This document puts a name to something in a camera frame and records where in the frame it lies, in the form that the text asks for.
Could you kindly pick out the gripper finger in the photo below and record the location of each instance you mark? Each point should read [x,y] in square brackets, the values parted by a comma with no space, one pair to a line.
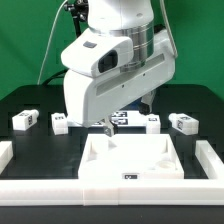
[108,127]
[146,103]

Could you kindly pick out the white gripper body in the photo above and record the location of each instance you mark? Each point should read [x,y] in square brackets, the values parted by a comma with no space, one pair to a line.
[91,99]

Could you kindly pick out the white square tabletop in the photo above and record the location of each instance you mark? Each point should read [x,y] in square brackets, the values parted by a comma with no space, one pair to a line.
[129,156]

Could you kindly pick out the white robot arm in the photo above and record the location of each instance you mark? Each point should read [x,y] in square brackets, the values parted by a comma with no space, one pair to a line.
[126,18]

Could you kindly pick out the white left fence piece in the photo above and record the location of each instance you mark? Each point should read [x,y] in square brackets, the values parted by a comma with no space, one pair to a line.
[6,154]

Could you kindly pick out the white marker base plate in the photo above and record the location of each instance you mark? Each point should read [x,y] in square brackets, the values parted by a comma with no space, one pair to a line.
[129,118]

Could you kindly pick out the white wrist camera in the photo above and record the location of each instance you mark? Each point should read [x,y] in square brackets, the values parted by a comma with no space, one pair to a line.
[94,55]

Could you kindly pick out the black camera stand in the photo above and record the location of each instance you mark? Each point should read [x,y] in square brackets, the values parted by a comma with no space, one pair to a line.
[79,13]

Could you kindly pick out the white front fence wall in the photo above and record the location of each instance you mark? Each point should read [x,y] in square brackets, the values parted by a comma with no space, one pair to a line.
[124,192]

